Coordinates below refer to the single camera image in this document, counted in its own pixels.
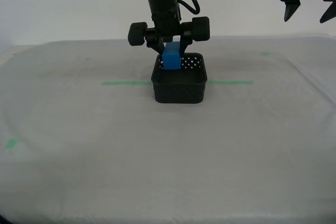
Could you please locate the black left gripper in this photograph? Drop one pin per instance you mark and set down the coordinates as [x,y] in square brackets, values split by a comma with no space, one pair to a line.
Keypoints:
[166,26]

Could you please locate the blue rectangular block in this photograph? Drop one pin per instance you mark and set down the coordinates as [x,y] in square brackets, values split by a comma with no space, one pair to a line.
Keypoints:
[172,60]

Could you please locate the black perforated plastic basket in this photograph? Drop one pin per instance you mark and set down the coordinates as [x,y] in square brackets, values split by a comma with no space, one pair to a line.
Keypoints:
[178,94]

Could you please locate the long green tape strip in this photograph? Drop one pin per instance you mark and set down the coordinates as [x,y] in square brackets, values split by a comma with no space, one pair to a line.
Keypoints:
[123,83]

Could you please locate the white woven table cover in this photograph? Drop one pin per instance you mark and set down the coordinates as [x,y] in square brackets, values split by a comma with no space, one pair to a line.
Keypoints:
[157,142]

